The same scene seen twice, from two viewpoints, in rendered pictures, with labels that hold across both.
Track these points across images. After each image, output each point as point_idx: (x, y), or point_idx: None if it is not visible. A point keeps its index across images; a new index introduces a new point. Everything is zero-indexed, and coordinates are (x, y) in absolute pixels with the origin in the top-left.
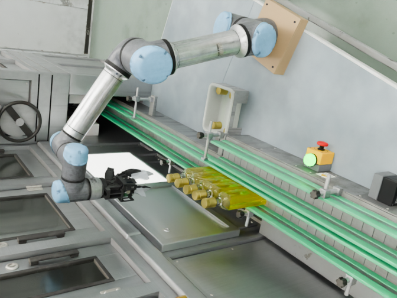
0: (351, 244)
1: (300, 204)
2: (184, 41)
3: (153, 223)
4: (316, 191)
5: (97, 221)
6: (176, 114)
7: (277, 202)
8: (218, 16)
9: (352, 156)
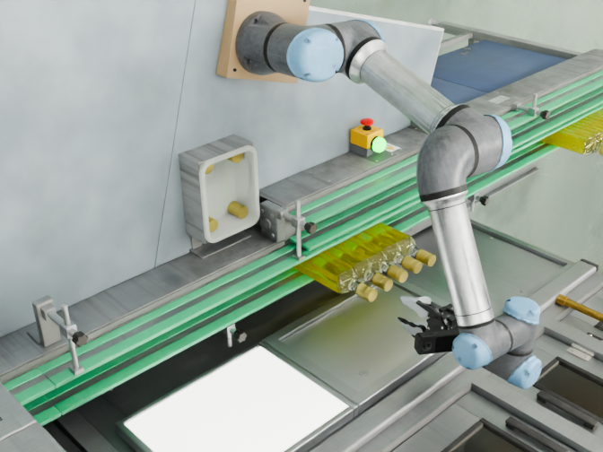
0: None
1: (412, 186)
2: (441, 95)
3: None
4: None
5: (452, 396)
6: (64, 294)
7: (408, 203)
8: (314, 44)
9: (380, 114)
